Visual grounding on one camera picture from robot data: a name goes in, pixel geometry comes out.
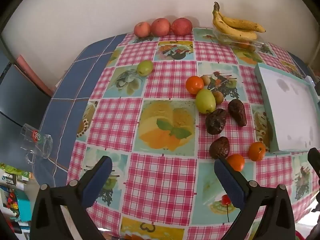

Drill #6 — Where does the reddish brown board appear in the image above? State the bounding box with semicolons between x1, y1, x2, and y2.
14;55;54;97

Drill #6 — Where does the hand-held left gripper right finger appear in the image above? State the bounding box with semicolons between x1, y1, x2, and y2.
214;157;297;240

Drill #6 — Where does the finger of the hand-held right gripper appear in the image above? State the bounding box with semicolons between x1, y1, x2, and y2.
307;147;320;180

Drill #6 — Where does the dark brown wrinkled fruit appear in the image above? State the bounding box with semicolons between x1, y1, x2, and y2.
228;99;247;127
209;136;230;160
205;108;227;135

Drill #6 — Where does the clear plastic container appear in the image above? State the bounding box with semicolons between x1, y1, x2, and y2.
212;26;266;52

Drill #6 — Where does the checkered fruit print tablecloth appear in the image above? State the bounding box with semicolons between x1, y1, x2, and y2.
41;27;320;240

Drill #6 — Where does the dark cabinet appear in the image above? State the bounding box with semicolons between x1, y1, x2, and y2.
0;50;52;170

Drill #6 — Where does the clear glass mug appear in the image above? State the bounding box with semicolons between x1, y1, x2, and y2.
19;123;53;165

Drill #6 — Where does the green oval fruit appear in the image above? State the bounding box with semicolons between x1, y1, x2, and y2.
195;89;216;114
136;60;154;76

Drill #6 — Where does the colourful toy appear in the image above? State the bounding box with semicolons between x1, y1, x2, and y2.
4;190;20;217

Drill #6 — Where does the spotted yellow banana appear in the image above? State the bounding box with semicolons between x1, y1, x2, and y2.
212;10;258;41
214;2;266;33

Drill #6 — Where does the teal storage box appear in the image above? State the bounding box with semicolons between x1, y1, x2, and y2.
15;190;32;222

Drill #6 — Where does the teal tray with white inside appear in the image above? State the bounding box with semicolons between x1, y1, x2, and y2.
254;62;320;155

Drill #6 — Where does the orange tangerine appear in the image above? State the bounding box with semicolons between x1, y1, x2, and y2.
248;142;266;162
226;154;246;172
185;76;204;95

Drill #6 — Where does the red apple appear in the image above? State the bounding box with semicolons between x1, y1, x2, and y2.
151;18;173;36
171;17;193;36
134;22;152;38

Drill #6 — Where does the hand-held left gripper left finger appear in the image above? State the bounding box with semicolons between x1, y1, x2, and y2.
30;156;113;240

